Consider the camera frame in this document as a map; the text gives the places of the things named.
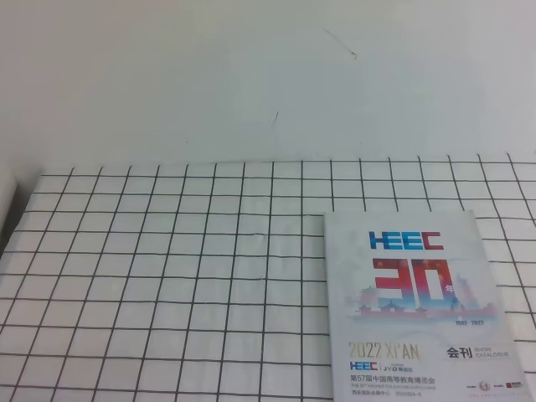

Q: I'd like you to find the white exhibition catalogue book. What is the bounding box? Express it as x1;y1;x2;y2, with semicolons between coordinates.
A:
324;211;532;401

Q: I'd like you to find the white black-grid tablecloth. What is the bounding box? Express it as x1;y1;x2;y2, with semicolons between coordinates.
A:
1;155;535;401

